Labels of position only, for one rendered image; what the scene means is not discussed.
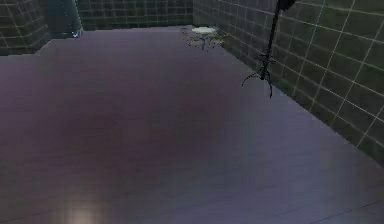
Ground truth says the glass shower door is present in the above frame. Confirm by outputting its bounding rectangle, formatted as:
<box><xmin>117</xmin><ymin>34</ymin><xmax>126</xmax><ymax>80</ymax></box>
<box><xmin>45</xmin><ymin>0</ymin><xmax>84</xmax><ymax>39</ymax></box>

